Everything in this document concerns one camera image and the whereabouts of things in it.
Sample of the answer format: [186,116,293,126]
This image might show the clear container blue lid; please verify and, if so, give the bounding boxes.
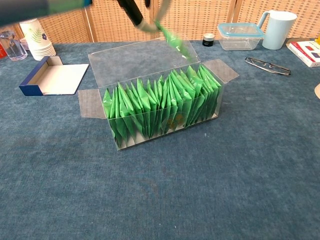
[217,22,265,51]

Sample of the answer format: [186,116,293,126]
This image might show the blue white cardboard tray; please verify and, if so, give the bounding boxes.
[19,55,90,97]

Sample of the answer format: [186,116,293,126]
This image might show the clear plastic water bottle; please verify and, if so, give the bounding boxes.
[0,30,28,62]

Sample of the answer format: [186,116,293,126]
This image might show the light blue plastic pitcher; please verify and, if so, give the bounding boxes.
[257,10,298,50]

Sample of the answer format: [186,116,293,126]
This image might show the clear box of green packets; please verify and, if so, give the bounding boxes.
[77,39,240,152]

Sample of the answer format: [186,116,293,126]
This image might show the black rimmed eyeglasses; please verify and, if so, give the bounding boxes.
[244,56,292,77]

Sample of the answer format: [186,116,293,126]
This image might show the row of green tea bags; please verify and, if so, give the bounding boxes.
[102,64,223,148]

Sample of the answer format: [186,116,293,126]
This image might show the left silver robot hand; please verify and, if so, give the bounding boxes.
[117,0,173,33]

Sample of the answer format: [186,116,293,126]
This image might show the blue carpet table cover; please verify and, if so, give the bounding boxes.
[0,37,320,240]

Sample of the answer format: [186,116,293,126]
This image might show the woven rattan folding screen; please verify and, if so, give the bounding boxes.
[0,0,320,45]

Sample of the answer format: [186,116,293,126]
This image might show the small black jar silver lid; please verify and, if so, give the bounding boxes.
[202,33,216,47]

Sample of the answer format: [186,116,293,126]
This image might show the white red blue box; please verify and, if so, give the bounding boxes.
[285,40,320,68]

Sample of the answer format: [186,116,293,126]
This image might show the stack of white paper cups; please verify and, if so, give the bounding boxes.
[19,18,57,61]

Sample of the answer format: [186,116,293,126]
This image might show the single green packet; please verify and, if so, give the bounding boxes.
[154,19,195,62]

